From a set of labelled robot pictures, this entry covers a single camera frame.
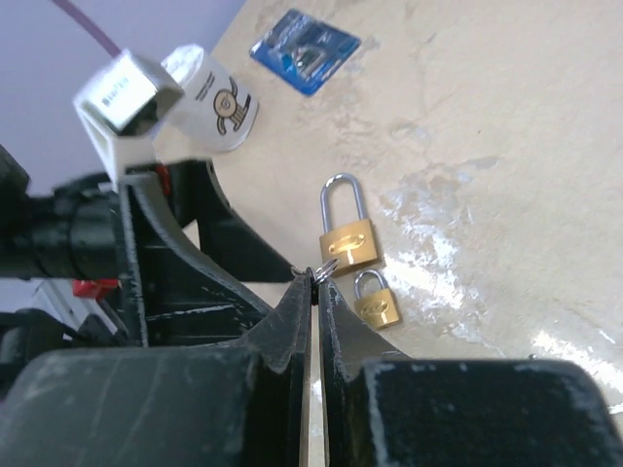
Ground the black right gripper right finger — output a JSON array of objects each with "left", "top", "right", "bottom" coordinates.
[{"left": 318, "top": 284, "right": 622, "bottom": 466}]

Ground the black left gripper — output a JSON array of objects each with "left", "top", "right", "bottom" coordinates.
[{"left": 72, "top": 158, "right": 296, "bottom": 349}]

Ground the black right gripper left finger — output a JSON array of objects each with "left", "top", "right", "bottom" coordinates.
[{"left": 1, "top": 275, "right": 312, "bottom": 466}]

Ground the large brass padlock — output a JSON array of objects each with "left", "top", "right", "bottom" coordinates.
[{"left": 319, "top": 172, "right": 380, "bottom": 276}]

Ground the small brass padlock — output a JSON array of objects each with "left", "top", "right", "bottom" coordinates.
[{"left": 353, "top": 269, "right": 401, "bottom": 330}]

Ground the white paper roll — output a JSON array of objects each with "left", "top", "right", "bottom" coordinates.
[{"left": 161, "top": 44, "right": 259, "bottom": 153}]

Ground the blue blister pack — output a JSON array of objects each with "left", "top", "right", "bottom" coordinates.
[{"left": 249, "top": 9, "right": 361, "bottom": 96}]

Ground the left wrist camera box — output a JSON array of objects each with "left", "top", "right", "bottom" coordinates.
[{"left": 73, "top": 49, "right": 184, "bottom": 185}]

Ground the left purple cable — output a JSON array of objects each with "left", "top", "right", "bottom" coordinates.
[{"left": 51, "top": 0, "right": 123, "bottom": 60}]

